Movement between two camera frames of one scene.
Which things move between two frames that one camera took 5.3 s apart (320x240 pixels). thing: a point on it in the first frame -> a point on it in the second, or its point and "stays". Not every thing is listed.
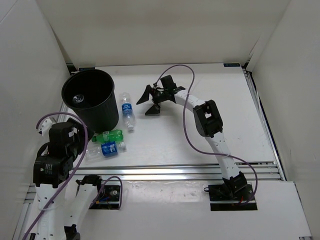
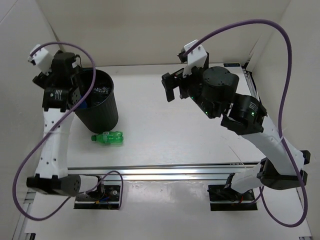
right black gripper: x=155 y=109 -> x=171 y=82
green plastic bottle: x=113 y=135 stays
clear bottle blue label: x=96 y=150 -> x=83 y=105
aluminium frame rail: x=269 y=171 stays
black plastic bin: x=90 y=93 stays
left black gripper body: x=73 y=146 -> x=43 y=80
